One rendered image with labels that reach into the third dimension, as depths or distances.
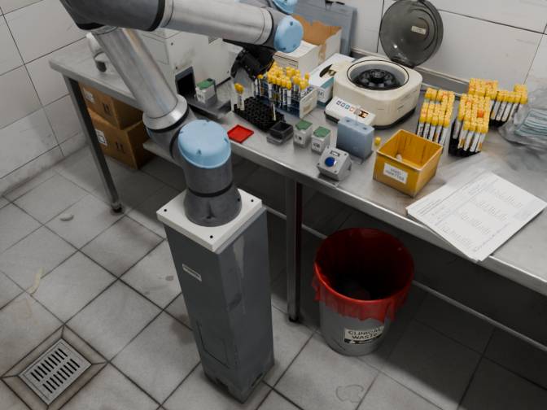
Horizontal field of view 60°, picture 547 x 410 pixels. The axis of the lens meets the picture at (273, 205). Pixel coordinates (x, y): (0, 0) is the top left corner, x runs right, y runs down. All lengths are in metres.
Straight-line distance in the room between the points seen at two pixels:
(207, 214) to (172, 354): 0.98
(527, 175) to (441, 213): 0.33
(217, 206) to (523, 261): 0.74
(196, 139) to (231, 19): 0.27
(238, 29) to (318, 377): 1.37
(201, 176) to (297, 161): 0.40
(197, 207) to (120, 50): 0.40
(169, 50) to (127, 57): 0.54
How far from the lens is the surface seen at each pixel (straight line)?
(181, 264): 1.37
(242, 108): 1.60
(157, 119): 1.16
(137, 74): 1.08
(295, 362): 1.98
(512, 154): 1.58
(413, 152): 1.42
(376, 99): 1.51
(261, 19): 1.05
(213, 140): 1.09
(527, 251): 1.29
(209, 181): 1.11
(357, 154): 1.42
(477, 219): 1.30
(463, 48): 1.76
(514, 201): 1.39
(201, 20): 0.96
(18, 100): 2.90
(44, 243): 2.65
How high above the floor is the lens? 1.76
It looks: 44 degrees down
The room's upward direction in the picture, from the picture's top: 2 degrees counter-clockwise
